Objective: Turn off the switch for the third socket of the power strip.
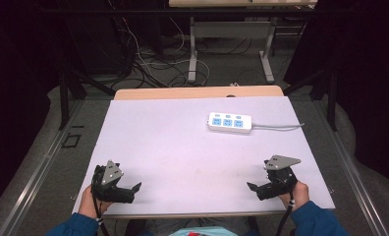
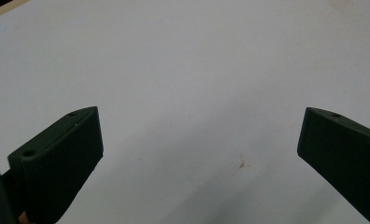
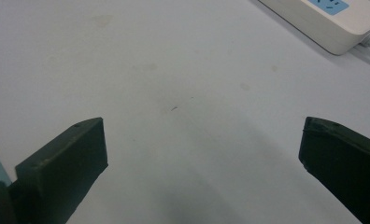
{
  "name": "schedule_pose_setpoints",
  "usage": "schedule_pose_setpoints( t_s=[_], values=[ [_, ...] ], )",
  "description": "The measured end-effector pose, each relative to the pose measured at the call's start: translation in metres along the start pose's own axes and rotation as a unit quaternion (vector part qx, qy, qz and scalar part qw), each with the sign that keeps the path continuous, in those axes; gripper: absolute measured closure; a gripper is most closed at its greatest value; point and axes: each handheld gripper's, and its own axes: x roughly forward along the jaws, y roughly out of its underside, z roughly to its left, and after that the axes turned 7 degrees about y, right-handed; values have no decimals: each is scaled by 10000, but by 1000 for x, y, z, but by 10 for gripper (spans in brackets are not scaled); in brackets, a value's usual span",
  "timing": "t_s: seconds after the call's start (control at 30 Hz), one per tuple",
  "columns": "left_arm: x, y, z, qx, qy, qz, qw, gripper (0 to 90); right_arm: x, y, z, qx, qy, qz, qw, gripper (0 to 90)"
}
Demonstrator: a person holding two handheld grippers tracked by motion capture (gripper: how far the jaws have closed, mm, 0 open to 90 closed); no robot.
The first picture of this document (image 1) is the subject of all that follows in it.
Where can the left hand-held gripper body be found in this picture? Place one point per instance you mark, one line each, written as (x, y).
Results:
(110, 173)

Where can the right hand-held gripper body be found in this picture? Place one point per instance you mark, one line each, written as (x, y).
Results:
(281, 173)

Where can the person's right hand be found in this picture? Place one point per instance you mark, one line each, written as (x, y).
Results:
(299, 195)

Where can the person's left hand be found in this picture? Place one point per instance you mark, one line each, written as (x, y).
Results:
(87, 205)

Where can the black square floor socket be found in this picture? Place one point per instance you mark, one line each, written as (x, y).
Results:
(71, 141)

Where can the white table mat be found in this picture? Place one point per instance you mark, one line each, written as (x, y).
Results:
(182, 157)

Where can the white power strip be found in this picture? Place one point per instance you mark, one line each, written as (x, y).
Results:
(229, 122)

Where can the person's torso and lap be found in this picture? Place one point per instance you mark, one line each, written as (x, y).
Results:
(195, 229)

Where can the black metal stand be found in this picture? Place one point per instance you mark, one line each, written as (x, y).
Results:
(326, 88)
(68, 88)

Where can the wooden table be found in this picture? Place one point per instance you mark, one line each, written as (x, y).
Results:
(195, 92)

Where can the metal floor rail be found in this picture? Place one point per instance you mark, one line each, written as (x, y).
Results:
(349, 177)
(35, 173)

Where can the white metal frame desk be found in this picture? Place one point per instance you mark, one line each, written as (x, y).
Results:
(230, 29)

